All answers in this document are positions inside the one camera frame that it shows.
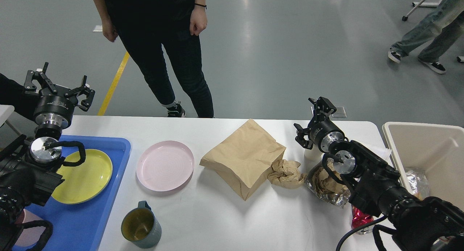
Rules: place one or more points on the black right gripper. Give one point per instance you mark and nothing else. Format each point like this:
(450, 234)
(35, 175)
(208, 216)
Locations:
(321, 131)

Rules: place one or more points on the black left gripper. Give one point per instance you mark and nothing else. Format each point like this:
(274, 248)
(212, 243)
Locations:
(56, 108)

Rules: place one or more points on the pink plate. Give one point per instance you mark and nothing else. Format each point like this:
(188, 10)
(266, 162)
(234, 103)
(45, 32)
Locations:
(165, 166)

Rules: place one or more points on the grey-blue mug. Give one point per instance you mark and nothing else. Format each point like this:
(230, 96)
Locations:
(141, 227)

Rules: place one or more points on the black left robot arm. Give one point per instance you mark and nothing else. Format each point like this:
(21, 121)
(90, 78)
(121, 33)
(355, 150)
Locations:
(29, 166)

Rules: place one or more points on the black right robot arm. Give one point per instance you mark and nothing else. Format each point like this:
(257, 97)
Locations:
(431, 224)

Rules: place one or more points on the floor outlet plate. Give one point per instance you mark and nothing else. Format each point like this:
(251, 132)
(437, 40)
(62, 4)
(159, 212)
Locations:
(340, 112)

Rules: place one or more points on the dark seated person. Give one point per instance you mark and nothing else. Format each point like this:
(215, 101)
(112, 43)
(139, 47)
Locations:
(11, 93)

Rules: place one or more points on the crumpled brown paper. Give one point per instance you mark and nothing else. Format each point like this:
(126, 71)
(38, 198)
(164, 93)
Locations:
(286, 174)

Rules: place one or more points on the white side table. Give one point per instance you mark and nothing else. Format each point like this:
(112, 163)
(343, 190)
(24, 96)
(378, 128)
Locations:
(5, 112)

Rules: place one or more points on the crumpled foil with paper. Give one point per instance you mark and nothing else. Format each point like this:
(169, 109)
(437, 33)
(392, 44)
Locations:
(319, 182)

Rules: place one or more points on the brown paper bag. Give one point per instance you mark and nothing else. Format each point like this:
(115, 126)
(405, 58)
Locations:
(244, 159)

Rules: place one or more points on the yellow plate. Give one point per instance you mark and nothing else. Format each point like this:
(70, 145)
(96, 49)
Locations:
(86, 181)

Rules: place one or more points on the person in black clothes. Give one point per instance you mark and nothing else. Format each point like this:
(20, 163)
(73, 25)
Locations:
(147, 29)

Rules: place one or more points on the red foil wrapper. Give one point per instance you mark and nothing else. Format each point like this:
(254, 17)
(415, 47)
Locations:
(360, 219)

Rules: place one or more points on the foil scrap in bin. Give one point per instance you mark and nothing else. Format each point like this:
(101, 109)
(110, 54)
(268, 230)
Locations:
(418, 182)

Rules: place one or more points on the beige waste bin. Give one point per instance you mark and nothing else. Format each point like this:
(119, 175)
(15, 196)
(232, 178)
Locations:
(438, 150)

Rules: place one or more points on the blue plastic tray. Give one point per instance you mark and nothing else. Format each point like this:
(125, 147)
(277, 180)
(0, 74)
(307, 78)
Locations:
(80, 227)

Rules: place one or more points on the pink cup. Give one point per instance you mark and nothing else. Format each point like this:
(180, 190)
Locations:
(29, 236)

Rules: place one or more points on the white rolling stand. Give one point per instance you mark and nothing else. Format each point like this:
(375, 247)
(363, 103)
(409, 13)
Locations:
(421, 3)

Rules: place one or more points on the person in blue jeans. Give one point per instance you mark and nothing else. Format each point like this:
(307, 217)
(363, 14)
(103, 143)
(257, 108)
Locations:
(444, 25)

